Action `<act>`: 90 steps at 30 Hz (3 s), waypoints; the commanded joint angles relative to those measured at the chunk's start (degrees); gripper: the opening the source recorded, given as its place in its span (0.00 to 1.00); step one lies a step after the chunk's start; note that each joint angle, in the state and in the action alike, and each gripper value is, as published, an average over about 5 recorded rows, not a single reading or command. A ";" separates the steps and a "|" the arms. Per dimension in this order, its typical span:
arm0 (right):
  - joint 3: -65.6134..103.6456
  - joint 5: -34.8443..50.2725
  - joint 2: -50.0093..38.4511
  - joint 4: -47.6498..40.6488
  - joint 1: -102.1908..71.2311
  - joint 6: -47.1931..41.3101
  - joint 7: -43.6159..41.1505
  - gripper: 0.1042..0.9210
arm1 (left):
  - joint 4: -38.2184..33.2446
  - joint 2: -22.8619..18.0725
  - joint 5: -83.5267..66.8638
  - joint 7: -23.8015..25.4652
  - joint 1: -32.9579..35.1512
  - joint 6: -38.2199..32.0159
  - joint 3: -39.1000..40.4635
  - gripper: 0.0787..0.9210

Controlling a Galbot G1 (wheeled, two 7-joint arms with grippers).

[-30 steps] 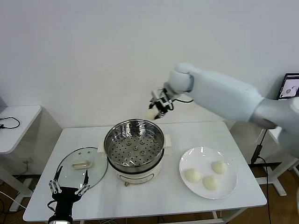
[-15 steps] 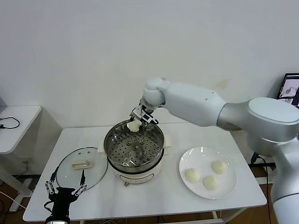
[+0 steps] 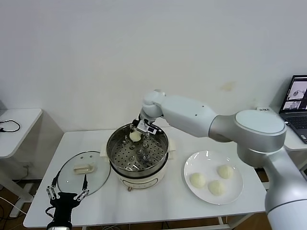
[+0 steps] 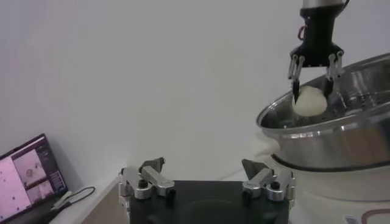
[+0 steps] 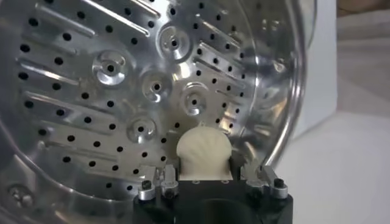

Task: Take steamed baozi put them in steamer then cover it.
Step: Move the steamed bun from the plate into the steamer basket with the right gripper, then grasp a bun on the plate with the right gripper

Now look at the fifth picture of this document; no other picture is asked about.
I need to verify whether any white steamed baozi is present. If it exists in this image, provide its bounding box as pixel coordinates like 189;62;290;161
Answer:
175;121;234;181

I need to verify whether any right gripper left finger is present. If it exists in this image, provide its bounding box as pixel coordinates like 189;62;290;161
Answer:
137;164;180;201

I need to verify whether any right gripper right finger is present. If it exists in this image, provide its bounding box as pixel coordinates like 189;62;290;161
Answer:
240;165;289;200

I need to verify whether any perforated steel steamer basket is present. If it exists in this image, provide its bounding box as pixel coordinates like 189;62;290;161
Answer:
0;0;338;224

